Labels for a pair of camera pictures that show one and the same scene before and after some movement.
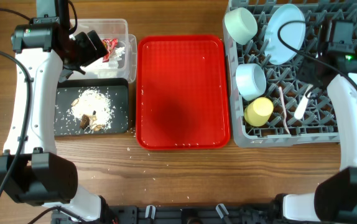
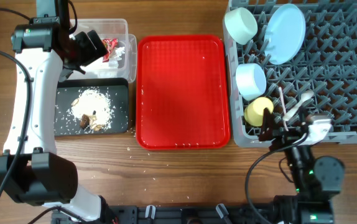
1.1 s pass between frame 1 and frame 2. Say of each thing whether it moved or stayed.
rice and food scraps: stayed
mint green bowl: stayed
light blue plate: stayed
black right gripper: moved
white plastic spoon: moved
